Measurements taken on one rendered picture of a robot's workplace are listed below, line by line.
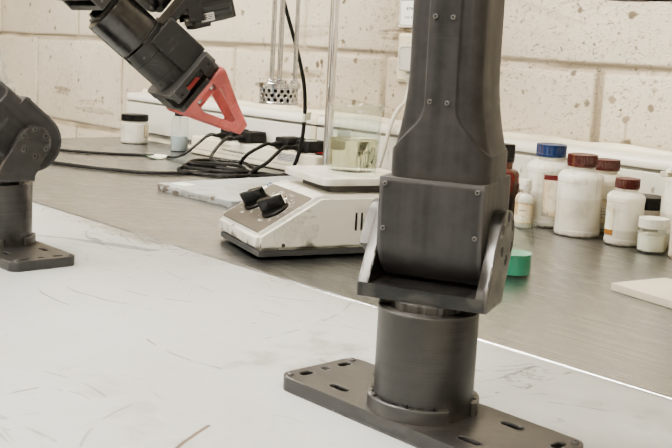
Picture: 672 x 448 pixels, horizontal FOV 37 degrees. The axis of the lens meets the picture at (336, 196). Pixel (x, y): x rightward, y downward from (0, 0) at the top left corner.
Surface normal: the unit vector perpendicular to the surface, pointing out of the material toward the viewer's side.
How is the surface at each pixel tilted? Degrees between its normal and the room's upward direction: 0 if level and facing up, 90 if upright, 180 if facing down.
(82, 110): 90
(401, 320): 90
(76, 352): 0
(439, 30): 91
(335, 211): 90
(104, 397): 0
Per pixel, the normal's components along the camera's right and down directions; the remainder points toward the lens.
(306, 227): 0.43, 0.15
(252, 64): -0.73, 0.05
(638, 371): 0.05, -0.99
